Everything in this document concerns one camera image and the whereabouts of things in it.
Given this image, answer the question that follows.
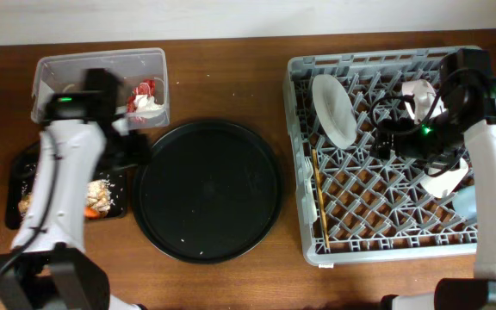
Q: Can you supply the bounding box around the pink bowl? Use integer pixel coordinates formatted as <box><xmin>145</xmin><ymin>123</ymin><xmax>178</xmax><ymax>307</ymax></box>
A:
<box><xmin>401</xmin><ymin>79</ymin><xmax>436</xmax><ymax>124</ymax></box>

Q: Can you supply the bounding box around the cream paper cup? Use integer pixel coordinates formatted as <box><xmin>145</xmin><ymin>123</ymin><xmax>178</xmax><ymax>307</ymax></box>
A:
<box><xmin>420</xmin><ymin>158</ymin><xmax>469</xmax><ymax>198</ymax></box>

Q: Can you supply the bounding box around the red and white wrapper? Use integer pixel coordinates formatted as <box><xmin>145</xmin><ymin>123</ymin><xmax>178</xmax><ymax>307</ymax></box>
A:
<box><xmin>127</xmin><ymin>77</ymin><xmax>166</xmax><ymax>127</ymax></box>

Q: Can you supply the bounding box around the orange carrot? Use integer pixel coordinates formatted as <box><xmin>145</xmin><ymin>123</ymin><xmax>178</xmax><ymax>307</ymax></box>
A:
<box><xmin>84</xmin><ymin>207</ymin><xmax>101</xmax><ymax>220</ymax></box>

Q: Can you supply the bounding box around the light blue plastic cup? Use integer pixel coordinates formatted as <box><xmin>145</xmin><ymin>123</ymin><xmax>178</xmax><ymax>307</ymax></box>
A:
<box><xmin>452</xmin><ymin>186</ymin><xmax>477</xmax><ymax>220</ymax></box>

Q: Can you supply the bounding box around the grey plate with food scraps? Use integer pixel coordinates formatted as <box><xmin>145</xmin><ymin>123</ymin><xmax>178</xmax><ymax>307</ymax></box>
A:
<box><xmin>312</xmin><ymin>74</ymin><xmax>357</xmax><ymax>149</ymax></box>

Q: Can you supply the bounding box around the wooden chopstick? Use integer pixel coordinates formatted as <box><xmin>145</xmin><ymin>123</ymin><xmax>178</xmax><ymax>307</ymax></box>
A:
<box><xmin>311</xmin><ymin>149</ymin><xmax>330</xmax><ymax>250</ymax></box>

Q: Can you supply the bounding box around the white plastic fork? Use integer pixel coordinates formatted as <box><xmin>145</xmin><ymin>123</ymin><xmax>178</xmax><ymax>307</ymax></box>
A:
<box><xmin>304</xmin><ymin>156</ymin><xmax>317</xmax><ymax>225</ymax></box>

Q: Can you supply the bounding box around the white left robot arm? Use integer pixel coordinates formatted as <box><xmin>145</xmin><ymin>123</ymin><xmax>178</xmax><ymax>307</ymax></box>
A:
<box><xmin>0</xmin><ymin>68</ymin><xmax>151</xmax><ymax>309</ymax></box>

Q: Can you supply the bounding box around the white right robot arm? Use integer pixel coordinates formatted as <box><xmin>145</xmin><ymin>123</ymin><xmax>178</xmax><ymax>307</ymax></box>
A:
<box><xmin>371</xmin><ymin>48</ymin><xmax>496</xmax><ymax>309</ymax></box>

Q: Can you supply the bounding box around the grey dishwasher rack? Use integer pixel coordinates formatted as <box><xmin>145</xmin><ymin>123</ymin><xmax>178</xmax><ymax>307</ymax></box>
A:
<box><xmin>282</xmin><ymin>47</ymin><xmax>477</xmax><ymax>267</ymax></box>

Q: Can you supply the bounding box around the rice and shell scraps pile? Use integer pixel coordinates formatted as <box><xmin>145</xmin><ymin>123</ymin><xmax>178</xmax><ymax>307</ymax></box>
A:
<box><xmin>17</xmin><ymin>178</ymin><xmax>115</xmax><ymax>219</ymax></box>

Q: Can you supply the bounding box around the clear plastic bin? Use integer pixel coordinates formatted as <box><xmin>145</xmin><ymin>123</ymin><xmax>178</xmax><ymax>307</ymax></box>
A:
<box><xmin>31</xmin><ymin>47</ymin><xmax>171</xmax><ymax>129</ymax></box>

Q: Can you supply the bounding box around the round black tray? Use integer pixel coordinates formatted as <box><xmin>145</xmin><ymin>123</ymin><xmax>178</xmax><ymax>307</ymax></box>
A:
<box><xmin>132</xmin><ymin>120</ymin><xmax>283</xmax><ymax>264</ymax></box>

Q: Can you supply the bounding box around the black rectangular tray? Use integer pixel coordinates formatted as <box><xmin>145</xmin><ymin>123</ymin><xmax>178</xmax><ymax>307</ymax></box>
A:
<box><xmin>4</xmin><ymin>142</ymin><xmax>128</xmax><ymax>230</ymax></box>

